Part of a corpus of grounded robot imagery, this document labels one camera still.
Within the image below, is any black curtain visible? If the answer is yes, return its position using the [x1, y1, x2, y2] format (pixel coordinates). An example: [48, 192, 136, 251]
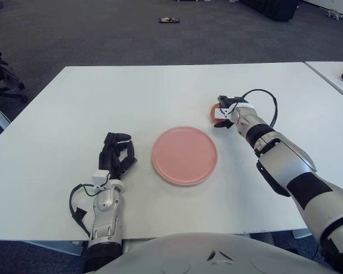
[240, 0, 301, 22]

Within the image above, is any black office chair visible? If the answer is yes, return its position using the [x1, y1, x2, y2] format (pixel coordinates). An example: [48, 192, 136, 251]
[0, 28, 29, 105]

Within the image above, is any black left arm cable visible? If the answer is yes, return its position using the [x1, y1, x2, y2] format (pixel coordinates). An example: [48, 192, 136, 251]
[69, 184, 102, 237]

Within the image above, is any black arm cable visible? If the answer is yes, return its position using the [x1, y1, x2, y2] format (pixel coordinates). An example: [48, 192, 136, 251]
[69, 184, 102, 237]
[241, 89, 278, 128]

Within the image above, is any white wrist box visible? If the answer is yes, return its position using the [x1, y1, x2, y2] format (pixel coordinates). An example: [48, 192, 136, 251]
[214, 108, 232, 120]
[91, 170, 110, 185]

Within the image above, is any pink round plate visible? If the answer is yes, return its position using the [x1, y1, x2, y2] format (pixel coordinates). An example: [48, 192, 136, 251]
[151, 126, 218, 186]

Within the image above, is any red apple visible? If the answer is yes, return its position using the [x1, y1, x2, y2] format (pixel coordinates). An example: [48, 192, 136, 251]
[209, 103, 222, 125]

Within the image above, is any small grey quadruped robot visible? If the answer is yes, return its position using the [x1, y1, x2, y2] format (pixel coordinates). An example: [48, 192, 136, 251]
[324, 8, 343, 21]

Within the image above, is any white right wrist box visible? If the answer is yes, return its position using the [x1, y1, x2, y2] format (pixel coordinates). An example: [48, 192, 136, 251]
[214, 108, 232, 120]

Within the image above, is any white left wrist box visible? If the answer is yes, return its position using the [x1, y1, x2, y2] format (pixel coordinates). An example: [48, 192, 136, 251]
[91, 170, 110, 185]

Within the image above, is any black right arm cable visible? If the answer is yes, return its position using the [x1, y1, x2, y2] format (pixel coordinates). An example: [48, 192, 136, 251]
[241, 89, 278, 128]

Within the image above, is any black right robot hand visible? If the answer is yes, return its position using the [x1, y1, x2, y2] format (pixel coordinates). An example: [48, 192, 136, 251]
[213, 95, 248, 129]

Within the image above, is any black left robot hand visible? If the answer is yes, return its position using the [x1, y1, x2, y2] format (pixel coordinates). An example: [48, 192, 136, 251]
[98, 131, 138, 180]

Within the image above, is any grey robot torso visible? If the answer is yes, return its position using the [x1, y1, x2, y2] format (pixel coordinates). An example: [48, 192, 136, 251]
[94, 232, 341, 274]

